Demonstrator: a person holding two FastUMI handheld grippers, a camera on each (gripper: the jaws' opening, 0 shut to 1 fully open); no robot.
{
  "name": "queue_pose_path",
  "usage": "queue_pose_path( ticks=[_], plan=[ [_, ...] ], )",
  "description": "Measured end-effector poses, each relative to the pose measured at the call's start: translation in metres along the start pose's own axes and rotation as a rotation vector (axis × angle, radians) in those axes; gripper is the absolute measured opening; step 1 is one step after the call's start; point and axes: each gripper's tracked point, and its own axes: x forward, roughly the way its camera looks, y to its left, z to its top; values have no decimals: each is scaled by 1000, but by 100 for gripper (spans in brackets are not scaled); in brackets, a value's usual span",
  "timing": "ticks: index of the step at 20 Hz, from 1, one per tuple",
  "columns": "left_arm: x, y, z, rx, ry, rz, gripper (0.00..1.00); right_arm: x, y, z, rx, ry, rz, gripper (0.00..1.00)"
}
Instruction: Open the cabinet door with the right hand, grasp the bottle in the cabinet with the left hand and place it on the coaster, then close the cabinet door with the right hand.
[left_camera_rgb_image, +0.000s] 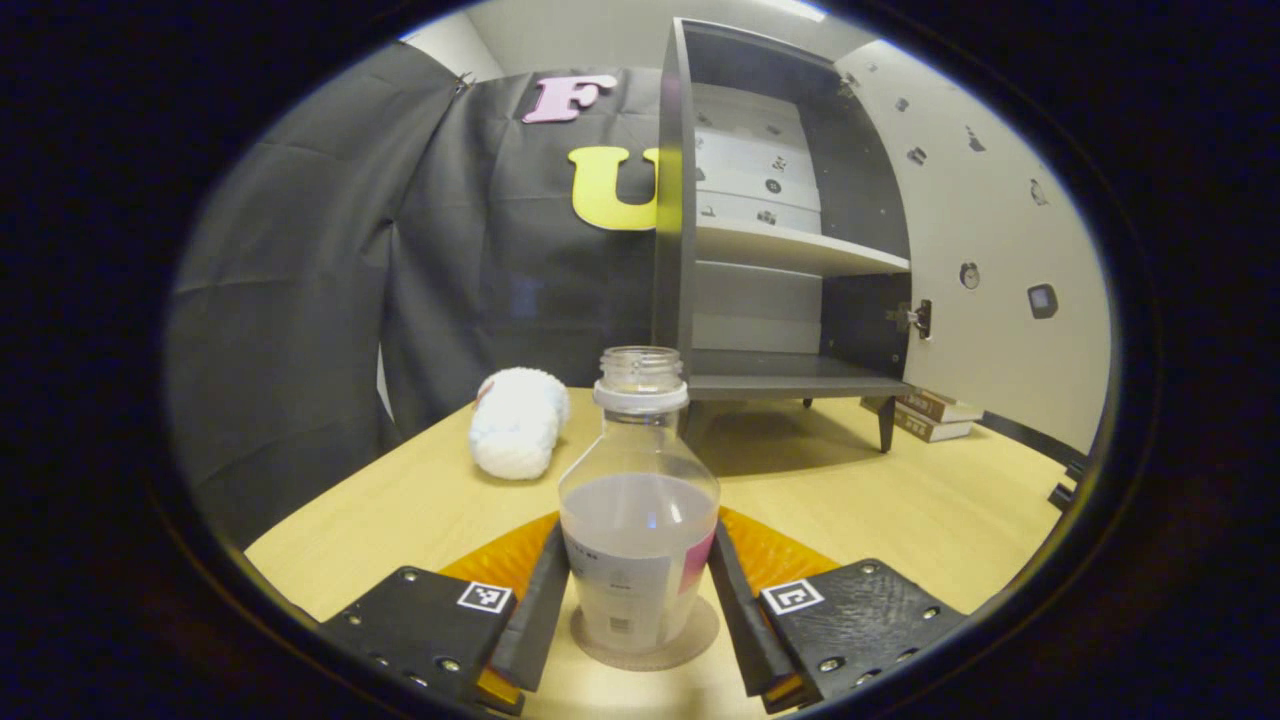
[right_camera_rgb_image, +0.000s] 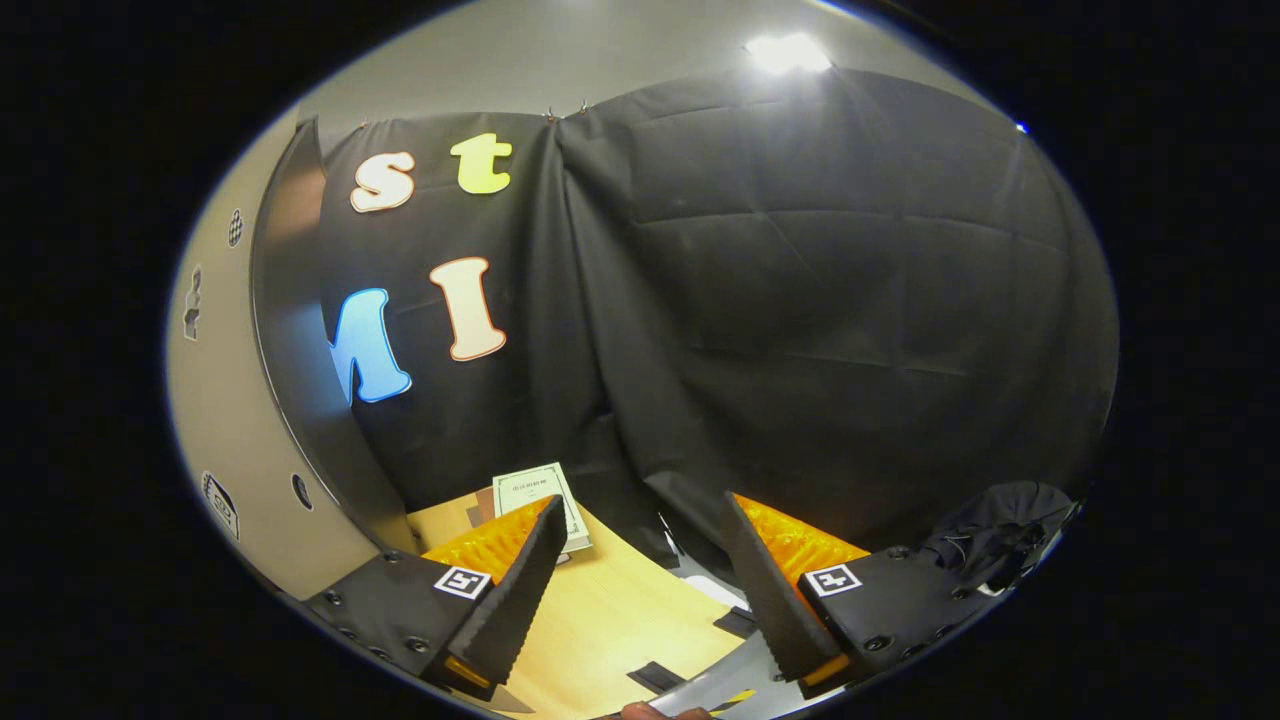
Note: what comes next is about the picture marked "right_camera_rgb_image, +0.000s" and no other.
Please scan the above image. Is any black backdrop cloth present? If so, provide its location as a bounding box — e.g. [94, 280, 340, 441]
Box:
[318, 65, 1119, 591]

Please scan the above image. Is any small ceiling light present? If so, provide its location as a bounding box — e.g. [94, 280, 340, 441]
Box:
[745, 33, 833, 74]

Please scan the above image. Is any dark cloth bundle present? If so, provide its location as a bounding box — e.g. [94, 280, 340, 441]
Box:
[920, 480, 1083, 598]

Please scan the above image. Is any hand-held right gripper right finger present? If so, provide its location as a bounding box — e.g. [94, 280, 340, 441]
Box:
[720, 492, 1006, 699]

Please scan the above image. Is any white paper sheet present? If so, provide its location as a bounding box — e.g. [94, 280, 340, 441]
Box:
[680, 572, 751, 611]

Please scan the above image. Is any green book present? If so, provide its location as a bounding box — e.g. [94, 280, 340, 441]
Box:
[492, 462, 593, 554]

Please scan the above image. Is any beige cabinet door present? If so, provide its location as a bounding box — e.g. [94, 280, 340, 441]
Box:
[165, 105, 401, 601]

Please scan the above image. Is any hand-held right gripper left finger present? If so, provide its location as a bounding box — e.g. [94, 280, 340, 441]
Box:
[300, 495, 569, 701]

